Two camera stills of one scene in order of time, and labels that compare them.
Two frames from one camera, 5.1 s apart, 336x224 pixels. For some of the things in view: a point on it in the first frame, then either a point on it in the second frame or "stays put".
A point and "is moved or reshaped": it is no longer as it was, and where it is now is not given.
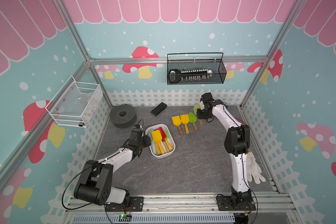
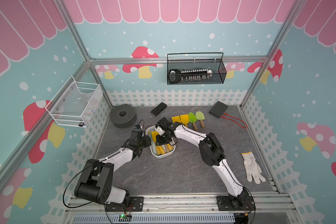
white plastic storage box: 161,144 stays put
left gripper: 148,140 stays put
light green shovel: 194,110 is moved or reshaped
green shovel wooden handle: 192,119 stays put
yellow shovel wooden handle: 177,121 stays put
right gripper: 199,116 → 159,142
